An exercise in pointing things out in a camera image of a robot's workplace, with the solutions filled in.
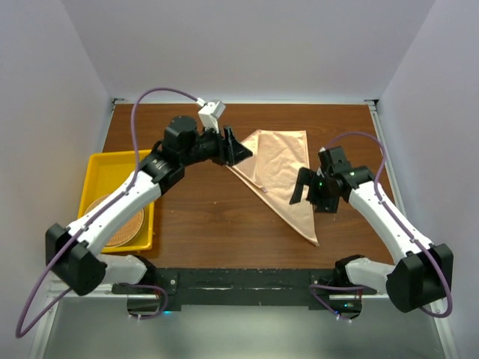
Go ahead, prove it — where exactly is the peach cloth napkin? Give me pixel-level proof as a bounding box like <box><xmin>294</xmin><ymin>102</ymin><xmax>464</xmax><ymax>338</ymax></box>
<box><xmin>229</xmin><ymin>129</ymin><xmax>319</xmax><ymax>246</ymax></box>

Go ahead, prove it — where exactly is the yellow plastic tray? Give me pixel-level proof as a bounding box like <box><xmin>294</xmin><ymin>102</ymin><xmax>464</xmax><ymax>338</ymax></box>
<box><xmin>78</xmin><ymin>151</ymin><xmax>154</xmax><ymax>254</ymax></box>

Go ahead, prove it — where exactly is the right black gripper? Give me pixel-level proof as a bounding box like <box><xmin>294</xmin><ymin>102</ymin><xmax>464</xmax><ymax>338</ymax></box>
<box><xmin>290</xmin><ymin>166</ymin><xmax>340</xmax><ymax>214</ymax></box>

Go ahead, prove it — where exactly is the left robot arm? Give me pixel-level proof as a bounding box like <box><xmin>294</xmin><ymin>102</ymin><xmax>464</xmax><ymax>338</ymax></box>
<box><xmin>46</xmin><ymin>116</ymin><xmax>252</xmax><ymax>295</ymax></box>

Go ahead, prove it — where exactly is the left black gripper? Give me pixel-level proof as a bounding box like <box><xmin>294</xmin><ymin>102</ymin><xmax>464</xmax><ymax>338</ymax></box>
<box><xmin>182</xmin><ymin>123</ymin><xmax>252</xmax><ymax>168</ymax></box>

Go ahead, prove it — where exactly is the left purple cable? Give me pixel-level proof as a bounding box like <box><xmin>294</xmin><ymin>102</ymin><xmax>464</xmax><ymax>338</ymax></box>
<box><xmin>14</xmin><ymin>87</ymin><xmax>205</xmax><ymax>339</ymax></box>

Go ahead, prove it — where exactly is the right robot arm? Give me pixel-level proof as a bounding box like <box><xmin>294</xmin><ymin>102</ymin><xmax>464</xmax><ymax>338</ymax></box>
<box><xmin>290</xmin><ymin>147</ymin><xmax>454</xmax><ymax>318</ymax></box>

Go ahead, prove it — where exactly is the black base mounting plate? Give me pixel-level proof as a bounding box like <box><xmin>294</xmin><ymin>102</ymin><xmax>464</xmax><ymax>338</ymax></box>
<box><xmin>111</xmin><ymin>266</ymin><xmax>377</xmax><ymax>312</ymax></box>

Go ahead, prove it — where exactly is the round woven coaster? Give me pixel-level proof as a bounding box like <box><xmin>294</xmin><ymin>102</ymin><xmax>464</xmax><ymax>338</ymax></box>
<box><xmin>106</xmin><ymin>209</ymin><xmax>145</xmax><ymax>249</ymax></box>

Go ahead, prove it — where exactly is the aluminium table frame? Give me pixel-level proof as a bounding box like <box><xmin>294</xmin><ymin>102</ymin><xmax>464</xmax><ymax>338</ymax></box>
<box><xmin>28</xmin><ymin>97</ymin><xmax>460</xmax><ymax>359</ymax></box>

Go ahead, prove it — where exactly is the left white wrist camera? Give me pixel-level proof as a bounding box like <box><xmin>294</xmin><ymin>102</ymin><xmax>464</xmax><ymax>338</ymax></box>
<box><xmin>196</xmin><ymin>97</ymin><xmax>226</xmax><ymax>133</ymax></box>

